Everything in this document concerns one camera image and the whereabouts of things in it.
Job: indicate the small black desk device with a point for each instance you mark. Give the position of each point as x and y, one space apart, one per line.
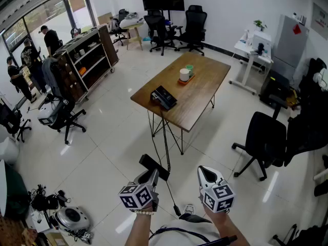
261 49

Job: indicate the white round helmet device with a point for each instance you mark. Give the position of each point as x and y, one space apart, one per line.
73 218

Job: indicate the large black mesh chair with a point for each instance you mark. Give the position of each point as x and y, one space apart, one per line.
307 127

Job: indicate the grey white device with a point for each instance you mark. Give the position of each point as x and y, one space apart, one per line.
48 114

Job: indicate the grey cabinet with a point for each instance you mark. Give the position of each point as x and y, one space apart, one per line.
289 47

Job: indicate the white desk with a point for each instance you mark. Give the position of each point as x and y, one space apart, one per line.
246 49

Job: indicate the office chair with backpack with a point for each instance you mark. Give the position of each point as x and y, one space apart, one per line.
116 27

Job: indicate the person's left forearm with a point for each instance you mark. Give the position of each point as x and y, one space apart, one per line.
138 229

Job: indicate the black swivel chair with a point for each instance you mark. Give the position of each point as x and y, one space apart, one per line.
10 122

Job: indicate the person's white shoe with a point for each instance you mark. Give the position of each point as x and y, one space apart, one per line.
189 209

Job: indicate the dark green bin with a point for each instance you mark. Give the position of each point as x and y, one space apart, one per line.
15 191

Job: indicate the cardboard box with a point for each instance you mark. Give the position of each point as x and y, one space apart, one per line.
104 18

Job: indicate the wooden table with black legs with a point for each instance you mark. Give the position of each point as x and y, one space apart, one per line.
194 99

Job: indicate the white cup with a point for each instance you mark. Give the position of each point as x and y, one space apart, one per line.
184 75

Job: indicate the black mesh office chair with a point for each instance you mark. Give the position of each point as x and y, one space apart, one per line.
159 31

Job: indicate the office chair with grey jacket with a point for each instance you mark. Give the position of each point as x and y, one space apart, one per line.
61 91

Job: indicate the green potted plant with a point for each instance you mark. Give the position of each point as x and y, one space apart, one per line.
260 24

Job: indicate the white box appliance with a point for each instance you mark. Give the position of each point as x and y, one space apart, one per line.
262 40

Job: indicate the green cup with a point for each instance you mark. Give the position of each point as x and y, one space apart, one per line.
190 68

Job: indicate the black floor cabinet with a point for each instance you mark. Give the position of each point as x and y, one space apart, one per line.
274 91

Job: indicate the person's white shirt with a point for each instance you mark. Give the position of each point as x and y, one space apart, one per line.
179 240

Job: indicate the round white table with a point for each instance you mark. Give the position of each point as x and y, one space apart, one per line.
132 24

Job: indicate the black high-back office chair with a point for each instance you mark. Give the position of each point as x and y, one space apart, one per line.
194 25

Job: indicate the person's right forearm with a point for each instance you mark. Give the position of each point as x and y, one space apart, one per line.
225 229

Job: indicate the orange tray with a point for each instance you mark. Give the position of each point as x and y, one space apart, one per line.
188 80

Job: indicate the glass door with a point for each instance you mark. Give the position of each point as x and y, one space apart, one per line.
79 9

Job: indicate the orange box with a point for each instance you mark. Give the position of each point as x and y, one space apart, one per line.
82 71

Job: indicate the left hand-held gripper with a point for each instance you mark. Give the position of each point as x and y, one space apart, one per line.
138 197

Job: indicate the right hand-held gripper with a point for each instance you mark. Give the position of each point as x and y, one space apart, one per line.
220 197

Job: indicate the large window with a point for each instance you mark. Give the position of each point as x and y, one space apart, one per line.
33 22

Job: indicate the wall poster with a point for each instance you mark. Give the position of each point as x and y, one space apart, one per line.
320 19

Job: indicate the black padded office chair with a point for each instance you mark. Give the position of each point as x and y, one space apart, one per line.
266 140

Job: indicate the red sticker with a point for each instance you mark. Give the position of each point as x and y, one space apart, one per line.
296 29

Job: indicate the wheeled shelf cart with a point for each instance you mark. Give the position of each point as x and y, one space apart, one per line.
87 60

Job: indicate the black rectangular block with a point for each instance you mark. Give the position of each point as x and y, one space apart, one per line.
148 161

